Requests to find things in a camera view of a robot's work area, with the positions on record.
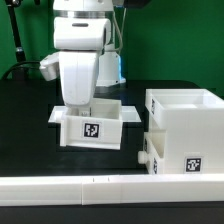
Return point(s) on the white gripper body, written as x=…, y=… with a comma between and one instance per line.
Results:
x=80, y=43

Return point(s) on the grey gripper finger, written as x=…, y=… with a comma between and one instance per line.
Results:
x=85, y=111

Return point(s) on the white drawer tray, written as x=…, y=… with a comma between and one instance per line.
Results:
x=152, y=154
x=102, y=129

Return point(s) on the white front drawer tray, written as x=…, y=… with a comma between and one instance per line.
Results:
x=152, y=154

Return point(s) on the white drawer housing box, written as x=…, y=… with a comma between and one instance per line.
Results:
x=193, y=123

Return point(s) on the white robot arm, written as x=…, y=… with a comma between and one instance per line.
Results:
x=93, y=9

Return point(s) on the white marker tag plate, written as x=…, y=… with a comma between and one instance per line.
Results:
x=129, y=114

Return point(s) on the white L-shaped border fence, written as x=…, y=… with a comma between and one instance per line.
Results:
x=110, y=189

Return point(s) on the black camera stand pole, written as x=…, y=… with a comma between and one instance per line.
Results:
x=18, y=72

